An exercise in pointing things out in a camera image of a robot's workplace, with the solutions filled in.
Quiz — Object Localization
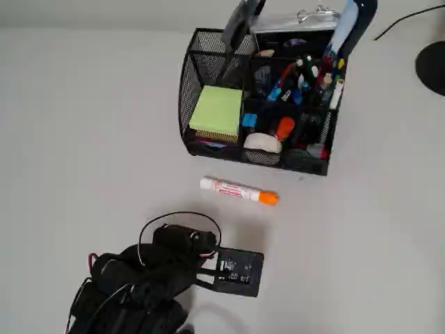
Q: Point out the orange capped white marker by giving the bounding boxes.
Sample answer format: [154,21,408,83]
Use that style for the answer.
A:
[200,175,280,207]

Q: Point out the pink sticky notes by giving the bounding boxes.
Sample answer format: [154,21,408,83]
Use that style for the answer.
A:
[194,138,230,150]

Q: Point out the yellow dotted note pad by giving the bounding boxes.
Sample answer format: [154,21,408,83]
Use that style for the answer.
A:
[194,127,240,143]

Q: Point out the green sticky note pad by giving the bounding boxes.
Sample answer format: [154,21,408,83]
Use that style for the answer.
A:
[188,85,243,136]

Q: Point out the black mesh desk organizer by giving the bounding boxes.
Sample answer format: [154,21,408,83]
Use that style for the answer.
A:
[177,27,348,177]

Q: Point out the orange capped glue stick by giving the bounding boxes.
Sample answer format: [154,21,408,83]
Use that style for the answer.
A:
[274,117,296,143]

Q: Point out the gray and red small stapler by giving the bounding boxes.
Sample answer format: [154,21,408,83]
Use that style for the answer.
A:
[305,143,330,161]

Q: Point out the white pen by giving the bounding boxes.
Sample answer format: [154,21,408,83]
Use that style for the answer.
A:
[329,79,346,111]

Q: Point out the black card with planet print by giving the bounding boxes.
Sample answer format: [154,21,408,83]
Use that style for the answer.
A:
[255,29,334,58]

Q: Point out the clear plastic sleeve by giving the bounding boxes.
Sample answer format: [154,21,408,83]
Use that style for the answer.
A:
[250,13,338,35]

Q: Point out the silver binder clip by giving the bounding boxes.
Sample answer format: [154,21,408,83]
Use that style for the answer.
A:
[296,5,340,24]

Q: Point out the black round lamp base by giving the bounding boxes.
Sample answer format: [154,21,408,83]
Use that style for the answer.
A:
[415,40,445,97]

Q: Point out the red white black servo wires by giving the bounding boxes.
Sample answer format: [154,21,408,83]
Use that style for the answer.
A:
[137,211,223,268]

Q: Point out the black camera board mount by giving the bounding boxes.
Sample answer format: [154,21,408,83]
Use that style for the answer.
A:
[194,247,265,299]

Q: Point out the thick black camera cable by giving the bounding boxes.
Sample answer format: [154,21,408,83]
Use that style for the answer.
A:
[67,278,135,334]

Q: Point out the gray plastic handle tool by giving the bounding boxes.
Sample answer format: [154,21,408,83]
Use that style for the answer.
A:
[221,0,267,81]

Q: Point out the thin black lamp cable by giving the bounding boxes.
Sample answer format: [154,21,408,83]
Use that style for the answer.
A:
[373,3,445,41]

